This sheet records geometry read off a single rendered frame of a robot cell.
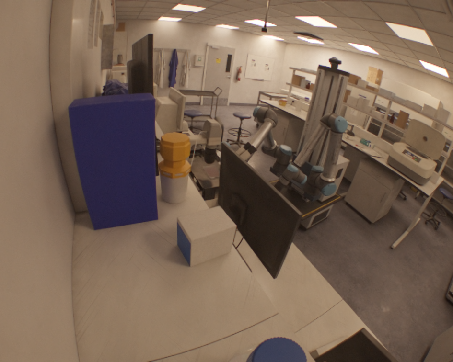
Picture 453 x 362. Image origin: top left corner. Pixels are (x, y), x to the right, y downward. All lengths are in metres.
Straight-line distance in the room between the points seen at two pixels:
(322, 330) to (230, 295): 0.72
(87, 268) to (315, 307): 0.96
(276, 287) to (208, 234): 0.74
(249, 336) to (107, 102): 0.48
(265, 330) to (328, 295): 0.80
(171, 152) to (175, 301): 0.33
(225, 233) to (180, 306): 0.17
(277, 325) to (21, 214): 0.44
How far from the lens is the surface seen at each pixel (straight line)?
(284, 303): 1.08
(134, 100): 0.43
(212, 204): 1.42
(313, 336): 1.06
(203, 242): 0.43
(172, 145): 0.53
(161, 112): 1.73
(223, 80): 7.68
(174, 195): 0.60
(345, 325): 1.17
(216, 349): 0.40
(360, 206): 3.39
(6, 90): 0.33
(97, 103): 0.43
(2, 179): 0.30
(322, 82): 2.35
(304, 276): 1.21
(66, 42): 0.51
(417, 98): 5.44
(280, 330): 0.44
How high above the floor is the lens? 1.65
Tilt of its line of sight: 31 degrees down
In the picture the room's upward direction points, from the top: 9 degrees clockwise
